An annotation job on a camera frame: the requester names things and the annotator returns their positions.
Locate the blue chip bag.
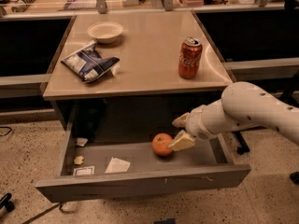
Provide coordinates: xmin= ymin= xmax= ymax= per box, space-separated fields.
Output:
xmin=61 ymin=41 xmax=120 ymax=83

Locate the grey counter cabinet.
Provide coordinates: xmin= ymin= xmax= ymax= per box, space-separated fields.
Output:
xmin=39 ymin=10 xmax=236 ymax=131

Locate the red soda can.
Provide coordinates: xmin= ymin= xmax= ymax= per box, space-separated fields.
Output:
xmin=178 ymin=37 xmax=203 ymax=79

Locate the black chair caster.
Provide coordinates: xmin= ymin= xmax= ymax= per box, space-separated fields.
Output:
xmin=0 ymin=193 xmax=15 ymax=212

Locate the small crumpled paper scrap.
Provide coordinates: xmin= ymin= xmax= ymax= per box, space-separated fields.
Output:
xmin=74 ymin=156 xmax=84 ymax=165

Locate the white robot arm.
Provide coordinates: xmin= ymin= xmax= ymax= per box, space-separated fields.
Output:
xmin=168 ymin=82 xmax=299 ymax=151

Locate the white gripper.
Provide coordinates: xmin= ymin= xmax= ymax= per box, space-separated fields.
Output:
xmin=167 ymin=105 xmax=217 ymax=151

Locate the orange fruit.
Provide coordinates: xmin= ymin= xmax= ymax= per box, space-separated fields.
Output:
xmin=151 ymin=133 xmax=173 ymax=157

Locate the white paper scrap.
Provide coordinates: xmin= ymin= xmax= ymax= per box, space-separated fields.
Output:
xmin=76 ymin=137 xmax=88 ymax=147

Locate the grey open drawer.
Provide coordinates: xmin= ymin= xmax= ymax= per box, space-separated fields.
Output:
xmin=35 ymin=103 xmax=252 ymax=203

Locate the white folded paper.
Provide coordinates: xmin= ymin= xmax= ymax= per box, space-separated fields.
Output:
xmin=105 ymin=157 xmax=131 ymax=174

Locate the white bowl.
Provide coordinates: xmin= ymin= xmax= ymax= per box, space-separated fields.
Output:
xmin=87 ymin=21 xmax=123 ymax=44

